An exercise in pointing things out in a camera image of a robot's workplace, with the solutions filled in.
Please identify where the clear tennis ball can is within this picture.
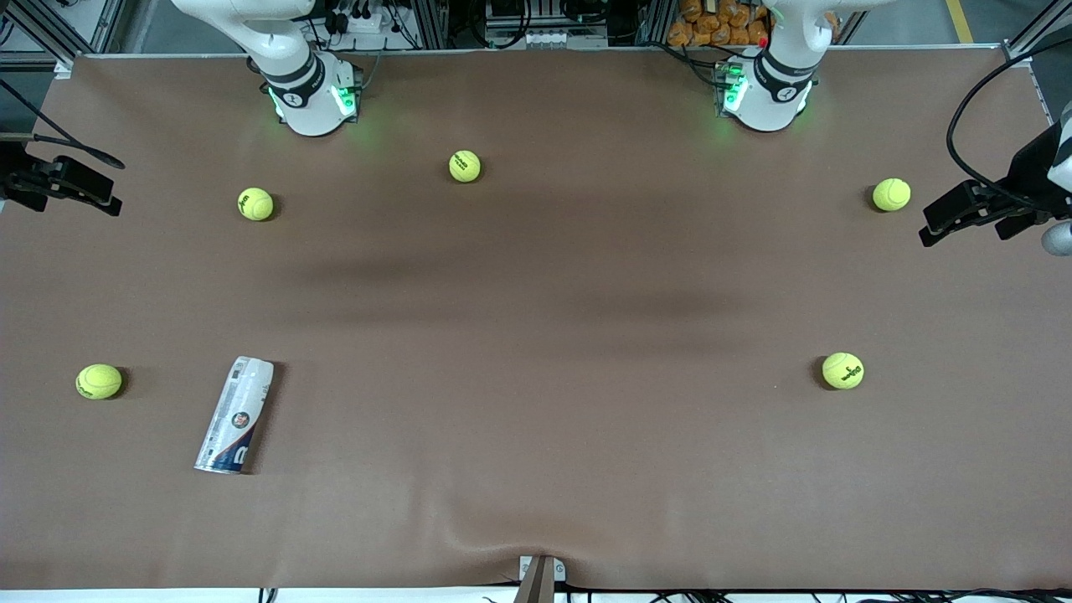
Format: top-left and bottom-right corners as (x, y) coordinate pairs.
(193, 356), (276, 476)

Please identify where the orange packets pile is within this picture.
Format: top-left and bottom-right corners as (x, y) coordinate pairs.
(667, 0), (773, 48)

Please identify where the white power strip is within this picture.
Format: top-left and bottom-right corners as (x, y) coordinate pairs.
(322, 4), (405, 36)

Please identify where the grey electronics box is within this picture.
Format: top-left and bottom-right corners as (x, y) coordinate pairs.
(484, 0), (611, 49)

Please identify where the brown table mat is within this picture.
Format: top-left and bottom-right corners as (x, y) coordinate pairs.
(0, 46), (1072, 591)

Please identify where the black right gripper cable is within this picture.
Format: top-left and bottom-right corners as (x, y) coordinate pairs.
(0, 78), (126, 171)

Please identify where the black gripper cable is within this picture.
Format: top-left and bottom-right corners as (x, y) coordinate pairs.
(0, 78), (126, 171)
(947, 37), (1072, 206)

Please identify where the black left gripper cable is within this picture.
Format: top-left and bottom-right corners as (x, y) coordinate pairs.
(947, 37), (1072, 206)

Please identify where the aluminium frame profile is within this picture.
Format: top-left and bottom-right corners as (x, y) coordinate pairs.
(0, 0), (126, 68)
(1003, 0), (1072, 66)

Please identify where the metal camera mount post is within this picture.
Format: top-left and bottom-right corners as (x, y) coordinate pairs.
(513, 554), (568, 603)

